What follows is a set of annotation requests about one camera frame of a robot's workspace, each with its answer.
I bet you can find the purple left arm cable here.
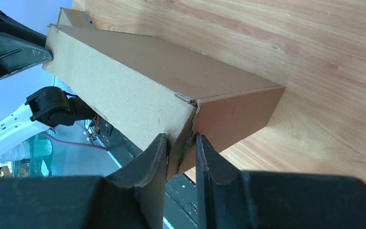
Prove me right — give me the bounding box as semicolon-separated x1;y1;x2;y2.
38;132;108;151

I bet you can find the small brown cardboard box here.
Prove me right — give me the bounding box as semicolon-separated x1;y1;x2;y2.
57;8;96;29

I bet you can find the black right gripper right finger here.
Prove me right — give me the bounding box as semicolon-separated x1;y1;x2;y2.
196;134;366;229

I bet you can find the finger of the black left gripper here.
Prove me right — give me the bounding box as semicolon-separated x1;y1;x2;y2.
0;26;53;80
0;10;47;47

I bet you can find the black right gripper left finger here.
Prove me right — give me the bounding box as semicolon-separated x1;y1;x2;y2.
0;133;168;229

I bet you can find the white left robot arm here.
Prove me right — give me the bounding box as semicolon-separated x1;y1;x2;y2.
0;10;96;156

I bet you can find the large cardboard sheet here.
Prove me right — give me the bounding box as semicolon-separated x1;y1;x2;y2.
42;24;285;178

